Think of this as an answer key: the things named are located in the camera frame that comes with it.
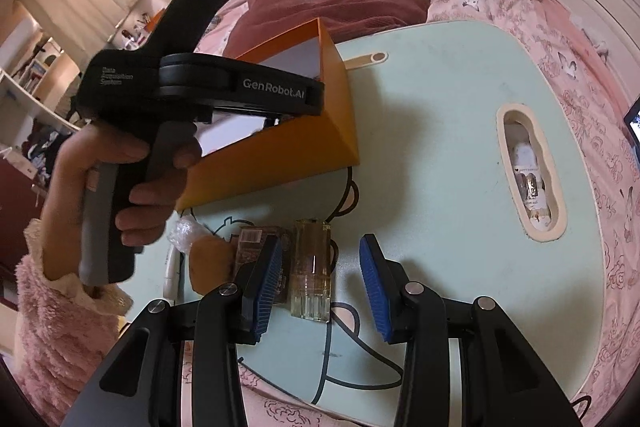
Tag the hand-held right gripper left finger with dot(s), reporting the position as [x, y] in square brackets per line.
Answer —
[267, 287]

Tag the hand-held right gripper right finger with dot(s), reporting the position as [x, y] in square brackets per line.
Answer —
[372, 287]

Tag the brown card box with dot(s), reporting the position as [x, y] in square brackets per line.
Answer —
[250, 247]

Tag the clear perfume bottle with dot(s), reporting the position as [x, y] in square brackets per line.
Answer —
[311, 267]

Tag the clear plastic wrap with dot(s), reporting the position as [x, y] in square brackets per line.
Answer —
[184, 232]

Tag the orange cardboard box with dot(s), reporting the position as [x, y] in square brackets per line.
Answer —
[300, 147]

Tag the person's left forearm pink sleeve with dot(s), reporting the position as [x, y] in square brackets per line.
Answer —
[55, 337]

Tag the person's left hand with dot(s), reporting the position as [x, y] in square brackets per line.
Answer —
[70, 167]

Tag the orange storage box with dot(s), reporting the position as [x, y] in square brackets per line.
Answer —
[157, 19]

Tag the maroon blanket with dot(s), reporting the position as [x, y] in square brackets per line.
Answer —
[350, 12]

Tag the white shelf unit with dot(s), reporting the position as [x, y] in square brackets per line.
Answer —
[30, 72]

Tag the white bottle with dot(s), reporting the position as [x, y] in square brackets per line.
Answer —
[530, 187]

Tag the smartphone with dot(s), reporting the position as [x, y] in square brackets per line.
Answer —
[634, 127]

